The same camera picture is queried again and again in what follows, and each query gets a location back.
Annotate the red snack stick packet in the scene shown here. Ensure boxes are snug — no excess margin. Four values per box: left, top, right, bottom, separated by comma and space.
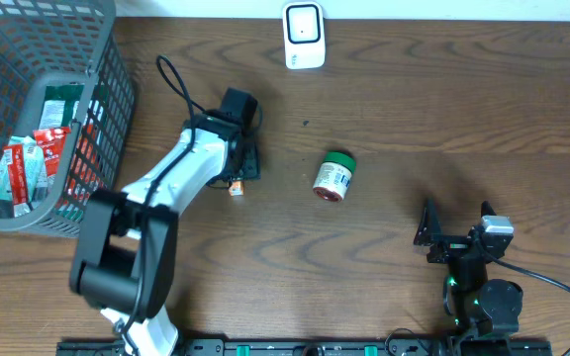
3, 144, 29, 206

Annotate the pale green wipes packet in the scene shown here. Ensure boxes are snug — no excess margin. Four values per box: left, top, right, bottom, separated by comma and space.
0, 135, 45, 219

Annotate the orange red snack pouch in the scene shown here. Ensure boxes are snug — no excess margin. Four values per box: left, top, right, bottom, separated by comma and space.
34, 127, 71, 178

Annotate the small orange juice box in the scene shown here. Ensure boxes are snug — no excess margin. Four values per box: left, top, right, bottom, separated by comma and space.
229, 180, 244, 197

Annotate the grey plastic mesh basket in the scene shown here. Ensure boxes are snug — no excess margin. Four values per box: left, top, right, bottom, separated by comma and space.
0, 0, 137, 237

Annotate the green lid white jar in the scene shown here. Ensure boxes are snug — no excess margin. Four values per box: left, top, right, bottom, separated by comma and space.
313, 151, 356, 202

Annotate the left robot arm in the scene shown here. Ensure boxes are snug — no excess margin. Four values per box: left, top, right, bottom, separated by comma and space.
56, 88, 262, 355

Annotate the green snack packet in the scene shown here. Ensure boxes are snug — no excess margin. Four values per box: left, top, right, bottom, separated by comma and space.
45, 83, 84, 103

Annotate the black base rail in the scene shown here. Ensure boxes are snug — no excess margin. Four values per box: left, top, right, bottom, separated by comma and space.
55, 337, 554, 356

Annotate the white label packet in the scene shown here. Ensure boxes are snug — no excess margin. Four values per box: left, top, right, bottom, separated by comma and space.
39, 100, 65, 130

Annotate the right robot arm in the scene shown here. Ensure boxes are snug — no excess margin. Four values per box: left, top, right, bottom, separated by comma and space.
414, 199, 523, 355

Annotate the white barcode scanner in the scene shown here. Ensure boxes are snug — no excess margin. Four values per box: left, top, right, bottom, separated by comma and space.
282, 1, 326, 70

